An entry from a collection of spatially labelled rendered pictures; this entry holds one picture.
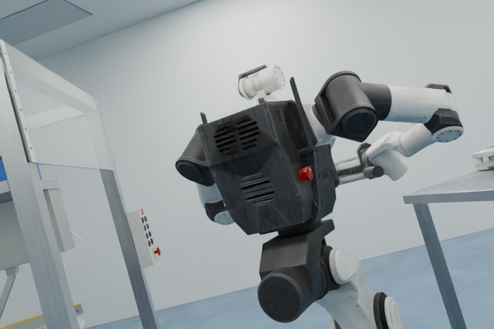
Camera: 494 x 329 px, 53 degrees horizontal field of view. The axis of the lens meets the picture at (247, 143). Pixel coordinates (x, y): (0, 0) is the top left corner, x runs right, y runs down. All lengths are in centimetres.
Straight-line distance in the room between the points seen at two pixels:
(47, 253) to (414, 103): 98
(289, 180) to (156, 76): 421
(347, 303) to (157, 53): 417
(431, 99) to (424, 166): 359
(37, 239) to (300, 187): 68
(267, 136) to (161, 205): 416
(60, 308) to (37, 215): 24
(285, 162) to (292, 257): 23
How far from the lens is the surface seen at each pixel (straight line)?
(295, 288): 113
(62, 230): 169
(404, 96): 126
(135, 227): 232
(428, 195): 190
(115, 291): 562
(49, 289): 140
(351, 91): 119
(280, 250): 122
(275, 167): 112
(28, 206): 140
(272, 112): 112
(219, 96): 502
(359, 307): 147
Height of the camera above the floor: 108
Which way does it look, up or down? 3 degrees up
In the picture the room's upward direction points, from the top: 16 degrees counter-clockwise
